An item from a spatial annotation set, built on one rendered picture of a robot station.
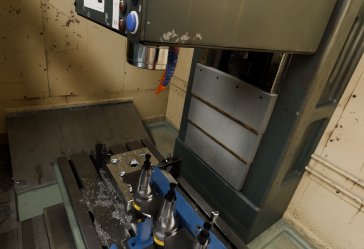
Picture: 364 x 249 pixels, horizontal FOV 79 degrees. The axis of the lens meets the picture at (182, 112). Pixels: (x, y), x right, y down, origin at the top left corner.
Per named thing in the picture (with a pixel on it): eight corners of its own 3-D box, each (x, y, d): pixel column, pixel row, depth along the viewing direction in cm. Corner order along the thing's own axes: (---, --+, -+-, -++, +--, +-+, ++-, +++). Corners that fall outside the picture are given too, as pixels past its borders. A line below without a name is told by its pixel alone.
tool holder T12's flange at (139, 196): (159, 197, 60) (160, 190, 59) (140, 207, 56) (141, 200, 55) (146, 183, 64) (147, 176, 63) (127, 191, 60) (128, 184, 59)
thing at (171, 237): (172, 263, 44) (173, 261, 44) (158, 241, 48) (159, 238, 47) (199, 246, 48) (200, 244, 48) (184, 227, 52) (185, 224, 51)
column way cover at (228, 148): (237, 194, 108) (271, 96, 87) (181, 143, 141) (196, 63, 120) (243, 190, 111) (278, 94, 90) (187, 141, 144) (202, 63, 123)
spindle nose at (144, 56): (181, 69, 76) (187, 33, 72) (141, 71, 66) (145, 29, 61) (155, 58, 87) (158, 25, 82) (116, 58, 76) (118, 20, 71)
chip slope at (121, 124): (17, 219, 108) (8, 177, 98) (11, 146, 155) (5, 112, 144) (169, 168, 161) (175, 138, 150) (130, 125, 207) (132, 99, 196)
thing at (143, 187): (156, 189, 59) (158, 169, 56) (141, 196, 56) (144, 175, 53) (146, 179, 62) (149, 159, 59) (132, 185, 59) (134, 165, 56)
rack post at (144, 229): (132, 255, 74) (140, 188, 62) (126, 241, 78) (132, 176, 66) (158, 241, 80) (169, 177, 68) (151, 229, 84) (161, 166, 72)
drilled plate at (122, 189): (127, 211, 85) (128, 202, 83) (102, 166, 105) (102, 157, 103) (176, 191, 98) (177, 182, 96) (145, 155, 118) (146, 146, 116)
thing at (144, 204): (146, 221, 52) (146, 218, 51) (136, 204, 55) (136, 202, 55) (171, 209, 56) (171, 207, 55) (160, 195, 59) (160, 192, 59)
